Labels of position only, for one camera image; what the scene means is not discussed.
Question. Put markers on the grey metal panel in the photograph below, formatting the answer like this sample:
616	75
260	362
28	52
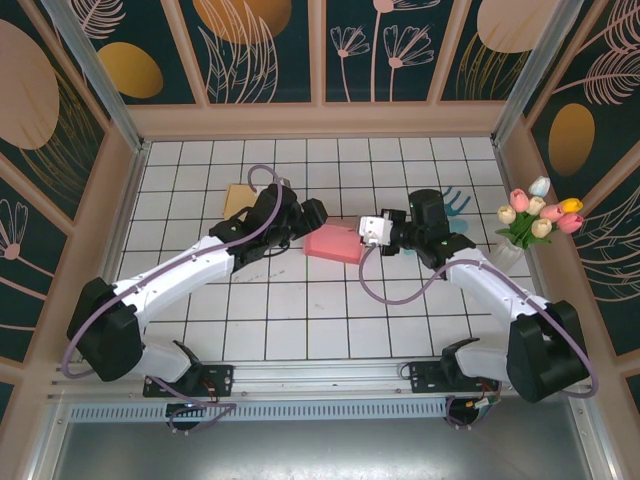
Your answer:
320	455

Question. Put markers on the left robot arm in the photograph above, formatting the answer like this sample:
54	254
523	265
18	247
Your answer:
175	275

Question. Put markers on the yellow paper box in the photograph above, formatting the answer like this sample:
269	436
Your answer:
237	200

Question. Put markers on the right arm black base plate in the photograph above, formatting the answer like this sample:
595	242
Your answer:
425	380

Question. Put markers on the aluminium frame post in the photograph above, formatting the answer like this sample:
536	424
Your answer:
530	75
95	70

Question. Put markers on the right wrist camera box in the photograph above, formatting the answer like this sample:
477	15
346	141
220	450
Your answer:
375	231

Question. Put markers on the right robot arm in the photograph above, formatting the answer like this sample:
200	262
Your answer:
500	295

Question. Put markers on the aluminium mounting rail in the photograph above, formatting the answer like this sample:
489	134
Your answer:
320	375

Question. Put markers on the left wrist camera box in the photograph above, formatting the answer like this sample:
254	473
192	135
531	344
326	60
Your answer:
285	181

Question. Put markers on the artificial tulip bouquet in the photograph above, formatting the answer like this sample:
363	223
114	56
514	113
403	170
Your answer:
537	215

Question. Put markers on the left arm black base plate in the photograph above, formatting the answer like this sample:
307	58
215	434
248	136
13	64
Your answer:
220	380

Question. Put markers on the pink paper box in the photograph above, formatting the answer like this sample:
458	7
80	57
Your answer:
330	245

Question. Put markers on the white vase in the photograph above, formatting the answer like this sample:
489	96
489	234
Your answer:
507	252

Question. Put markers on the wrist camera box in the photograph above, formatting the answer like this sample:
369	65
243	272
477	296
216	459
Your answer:
375	231
285	181

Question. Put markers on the teal toy rake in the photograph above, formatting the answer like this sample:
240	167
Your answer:
457	200

